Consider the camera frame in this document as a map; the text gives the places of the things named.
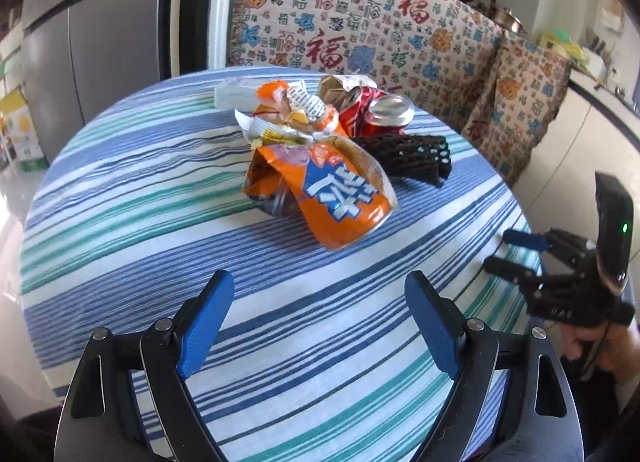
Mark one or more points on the gold wrapper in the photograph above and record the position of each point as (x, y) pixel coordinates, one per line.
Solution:
(332, 87)

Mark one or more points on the white snack bag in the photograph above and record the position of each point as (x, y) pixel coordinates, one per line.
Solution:
(260, 130)

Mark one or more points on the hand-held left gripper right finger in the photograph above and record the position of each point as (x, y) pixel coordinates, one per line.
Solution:
(431, 327)

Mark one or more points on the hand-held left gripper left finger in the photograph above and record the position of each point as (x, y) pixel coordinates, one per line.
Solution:
(205, 324)

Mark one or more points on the orange snack bag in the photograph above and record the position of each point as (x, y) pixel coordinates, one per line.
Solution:
(340, 192)

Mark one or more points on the grey refrigerator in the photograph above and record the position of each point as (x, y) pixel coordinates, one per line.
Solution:
(100, 42)

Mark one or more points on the yellow green packets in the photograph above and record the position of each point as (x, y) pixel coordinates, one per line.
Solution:
(560, 45)

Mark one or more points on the white kitchen counter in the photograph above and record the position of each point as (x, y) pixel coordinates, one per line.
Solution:
(575, 132)

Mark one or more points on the orange and white wrapper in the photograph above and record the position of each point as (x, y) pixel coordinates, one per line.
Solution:
(300, 102)

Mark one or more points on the crushed red drink can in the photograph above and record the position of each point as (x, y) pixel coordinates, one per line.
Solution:
(390, 110)

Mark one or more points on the printed cushion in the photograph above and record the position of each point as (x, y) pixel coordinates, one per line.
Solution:
(520, 97)

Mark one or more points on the yellow green cardboard box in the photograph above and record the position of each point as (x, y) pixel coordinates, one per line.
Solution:
(20, 137)

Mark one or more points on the steel pot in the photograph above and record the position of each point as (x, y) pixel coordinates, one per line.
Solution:
(502, 17)

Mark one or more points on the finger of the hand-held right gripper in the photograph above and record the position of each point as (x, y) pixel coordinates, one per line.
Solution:
(525, 238)
(507, 268)

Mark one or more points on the small white carton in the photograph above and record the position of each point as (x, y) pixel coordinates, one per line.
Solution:
(232, 95)

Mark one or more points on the person's right hand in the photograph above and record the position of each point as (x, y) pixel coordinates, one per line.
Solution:
(622, 347)

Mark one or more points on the black foam net sleeve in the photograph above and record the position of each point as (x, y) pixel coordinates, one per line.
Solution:
(405, 157)

